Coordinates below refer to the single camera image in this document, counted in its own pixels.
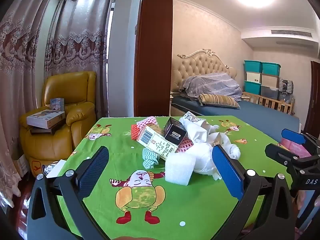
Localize green striped cloth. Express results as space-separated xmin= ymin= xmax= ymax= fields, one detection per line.
xmin=142 ymin=147 xmax=160 ymax=170

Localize wooden crib rail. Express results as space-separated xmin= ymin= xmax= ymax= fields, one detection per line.
xmin=242 ymin=91 xmax=295 ymax=115

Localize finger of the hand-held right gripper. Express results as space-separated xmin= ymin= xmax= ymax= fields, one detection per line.
xmin=265 ymin=142 xmax=301 ymax=167
xmin=281 ymin=129 xmax=320 ymax=157

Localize lace patterned curtain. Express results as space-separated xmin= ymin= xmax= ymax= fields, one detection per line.
xmin=0 ymin=0 xmax=54 ymax=208
xmin=45 ymin=0 xmax=112 ymax=118

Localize flat white box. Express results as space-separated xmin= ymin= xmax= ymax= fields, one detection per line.
xmin=27 ymin=109 xmax=66 ymax=130

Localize small blue white box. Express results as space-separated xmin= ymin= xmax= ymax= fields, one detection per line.
xmin=50 ymin=98 xmax=65 ymax=111

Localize grey clear storage bin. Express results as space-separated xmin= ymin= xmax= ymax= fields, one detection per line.
xmin=261 ymin=85 xmax=279 ymax=100

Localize bed with blue sheet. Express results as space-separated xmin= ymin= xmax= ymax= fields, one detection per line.
xmin=171 ymin=96 xmax=300 ymax=143

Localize patterned white wrapper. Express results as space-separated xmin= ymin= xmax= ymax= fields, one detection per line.
xmin=182 ymin=112 xmax=211 ymax=132

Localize air vent grille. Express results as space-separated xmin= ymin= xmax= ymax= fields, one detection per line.
xmin=271 ymin=30 xmax=313 ymax=37

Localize brown wooden door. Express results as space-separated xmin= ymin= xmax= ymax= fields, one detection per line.
xmin=311 ymin=61 xmax=320 ymax=120

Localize black and white small box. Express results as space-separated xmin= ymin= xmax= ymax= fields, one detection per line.
xmin=164 ymin=117 xmax=188 ymax=146

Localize teal storage bin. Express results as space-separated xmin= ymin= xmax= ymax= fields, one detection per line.
xmin=261 ymin=62 xmax=281 ymax=76
xmin=244 ymin=81 xmax=262 ymax=95
xmin=244 ymin=60 xmax=263 ymax=72

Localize beige tufted headboard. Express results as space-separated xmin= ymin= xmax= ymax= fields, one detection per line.
xmin=172 ymin=49 xmax=237 ymax=93

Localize white paper sheet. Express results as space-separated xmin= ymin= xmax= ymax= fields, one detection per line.
xmin=46 ymin=159 xmax=66 ymax=178

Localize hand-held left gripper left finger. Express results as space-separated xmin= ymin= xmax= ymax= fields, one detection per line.
xmin=29 ymin=145 xmax=110 ymax=240

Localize beige storage bin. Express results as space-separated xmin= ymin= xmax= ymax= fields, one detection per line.
xmin=261 ymin=74 xmax=279 ymax=87

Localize dark flat box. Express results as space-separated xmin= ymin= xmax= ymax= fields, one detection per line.
xmin=30 ymin=120 xmax=66 ymax=135

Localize cardboard box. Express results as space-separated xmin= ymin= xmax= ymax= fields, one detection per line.
xmin=12 ymin=154 xmax=28 ymax=178

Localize brown wooden door frame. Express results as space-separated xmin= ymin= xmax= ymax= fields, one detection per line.
xmin=134 ymin=0 xmax=173 ymax=117

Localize yellow leather armchair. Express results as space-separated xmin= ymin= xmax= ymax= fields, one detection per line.
xmin=19 ymin=71 xmax=97 ymax=178

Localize white storage bin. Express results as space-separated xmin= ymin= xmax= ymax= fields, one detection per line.
xmin=246 ymin=71 xmax=262 ymax=83

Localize white foam block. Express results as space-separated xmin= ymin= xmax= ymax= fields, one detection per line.
xmin=165 ymin=152 xmax=192 ymax=186

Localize striped pillow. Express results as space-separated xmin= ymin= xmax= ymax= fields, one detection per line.
xmin=199 ymin=94 xmax=240 ymax=109

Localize blue grey quilt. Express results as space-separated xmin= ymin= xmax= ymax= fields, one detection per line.
xmin=179 ymin=72 xmax=242 ymax=102

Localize black white checkered bag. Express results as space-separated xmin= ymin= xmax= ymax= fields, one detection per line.
xmin=279 ymin=78 xmax=293 ymax=92

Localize pink plastic bin bag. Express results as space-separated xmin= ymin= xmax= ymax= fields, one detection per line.
xmin=281 ymin=137 xmax=312 ymax=158

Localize person's right hand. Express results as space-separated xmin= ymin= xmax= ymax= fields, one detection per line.
xmin=298 ymin=191 xmax=311 ymax=210

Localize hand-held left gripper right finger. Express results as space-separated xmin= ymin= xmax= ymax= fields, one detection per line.
xmin=211 ymin=144 xmax=298 ymax=240

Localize crumpled white plastic bag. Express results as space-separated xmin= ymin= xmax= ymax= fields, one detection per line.
xmin=189 ymin=124 xmax=225 ymax=180

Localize white yellow medicine box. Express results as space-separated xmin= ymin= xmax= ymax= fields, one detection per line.
xmin=136 ymin=125 xmax=179 ymax=160

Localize crumpled white tissue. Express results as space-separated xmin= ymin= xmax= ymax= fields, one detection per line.
xmin=220 ymin=133 xmax=241 ymax=160

